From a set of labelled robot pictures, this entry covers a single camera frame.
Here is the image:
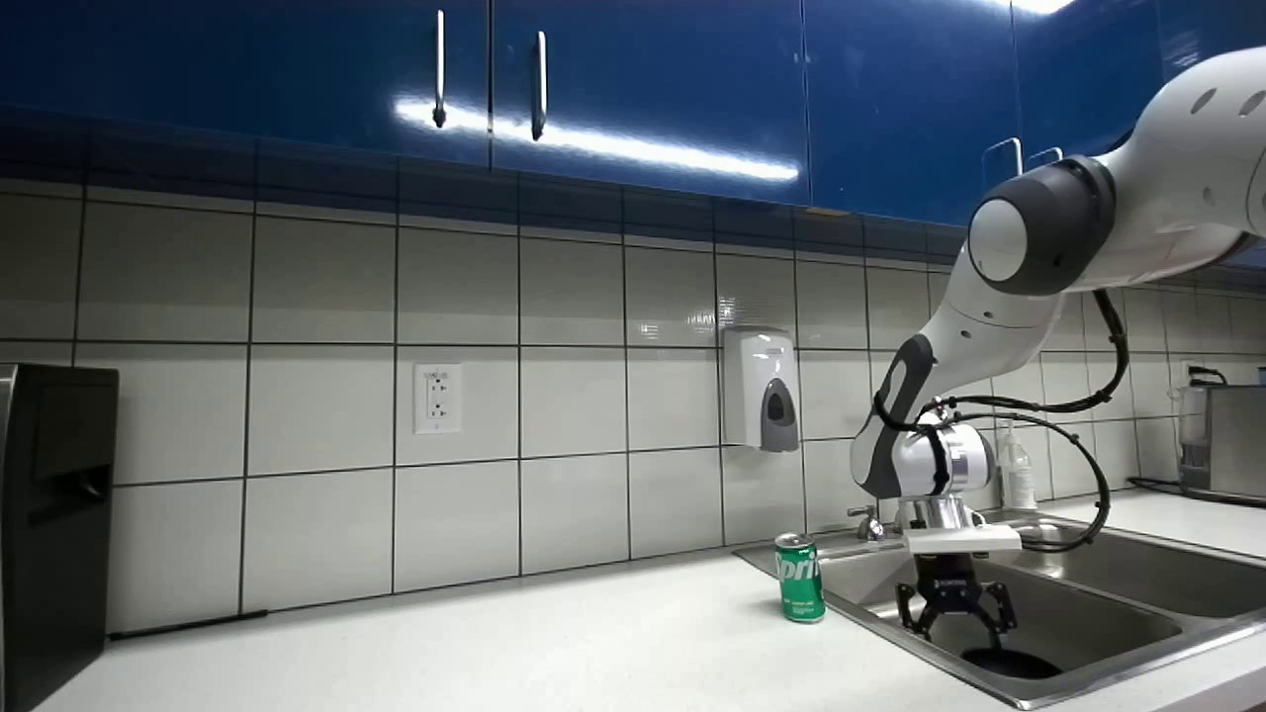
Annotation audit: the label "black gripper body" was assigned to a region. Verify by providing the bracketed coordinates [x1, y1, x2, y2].
[897, 553, 1015, 626]

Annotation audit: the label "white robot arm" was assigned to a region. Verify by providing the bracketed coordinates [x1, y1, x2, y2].
[855, 46, 1266, 646]

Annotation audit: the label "stainless steel double sink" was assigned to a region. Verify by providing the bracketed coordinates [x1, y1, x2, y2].
[738, 512, 1266, 712]

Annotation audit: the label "clear pump soap bottle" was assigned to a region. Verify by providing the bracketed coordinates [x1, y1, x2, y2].
[999, 431, 1038, 514]

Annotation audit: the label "green soda can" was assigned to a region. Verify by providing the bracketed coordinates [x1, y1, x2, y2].
[777, 534, 822, 626]

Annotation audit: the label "blue upper cabinets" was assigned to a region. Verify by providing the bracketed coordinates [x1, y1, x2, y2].
[0, 0, 1266, 227]

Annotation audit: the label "black coffee maker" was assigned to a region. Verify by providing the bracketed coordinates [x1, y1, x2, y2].
[0, 364, 121, 712]

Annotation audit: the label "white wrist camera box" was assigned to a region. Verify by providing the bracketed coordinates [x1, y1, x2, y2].
[901, 523, 1025, 558]

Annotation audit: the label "white wall soap dispenser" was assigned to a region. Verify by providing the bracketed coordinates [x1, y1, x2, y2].
[719, 331, 798, 450]

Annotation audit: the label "white wall power outlet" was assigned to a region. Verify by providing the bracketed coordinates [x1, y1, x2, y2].
[415, 364, 465, 435]

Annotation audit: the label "right silver cabinet handle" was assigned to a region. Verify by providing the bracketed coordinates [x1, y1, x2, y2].
[529, 28, 552, 144]

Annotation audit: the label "silver cabinet handle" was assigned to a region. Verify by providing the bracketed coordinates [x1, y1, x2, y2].
[433, 7, 446, 131]
[529, 28, 552, 144]

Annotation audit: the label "left silver cabinet handle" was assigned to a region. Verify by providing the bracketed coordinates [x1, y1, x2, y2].
[433, 7, 446, 131]

